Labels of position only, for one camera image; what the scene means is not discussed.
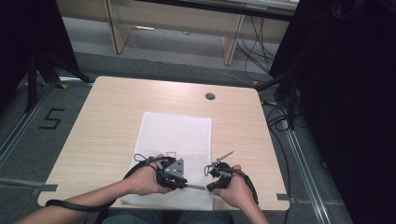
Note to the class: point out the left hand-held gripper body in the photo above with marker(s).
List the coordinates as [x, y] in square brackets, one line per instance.
[174, 168]

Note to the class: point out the metal floor rail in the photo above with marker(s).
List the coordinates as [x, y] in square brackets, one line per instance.
[306, 174]
[21, 127]

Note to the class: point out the person's right hand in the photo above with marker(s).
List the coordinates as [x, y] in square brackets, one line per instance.
[238, 191]

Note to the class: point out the black metal stand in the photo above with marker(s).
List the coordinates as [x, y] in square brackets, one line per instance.
[32, 84]
[291, 102]

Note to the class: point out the white cloth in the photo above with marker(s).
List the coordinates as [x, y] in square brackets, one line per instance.
[177, 133]

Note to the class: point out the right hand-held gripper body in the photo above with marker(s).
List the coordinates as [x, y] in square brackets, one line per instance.
[222, 174]

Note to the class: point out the person's left hand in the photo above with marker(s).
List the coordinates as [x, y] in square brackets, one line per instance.
[144, 182]

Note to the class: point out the black curtain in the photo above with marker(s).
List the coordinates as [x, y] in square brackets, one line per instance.
[348, 93]
[28, 37]

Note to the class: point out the person's legs in jeans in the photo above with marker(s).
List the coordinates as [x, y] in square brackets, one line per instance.
[130, 217]

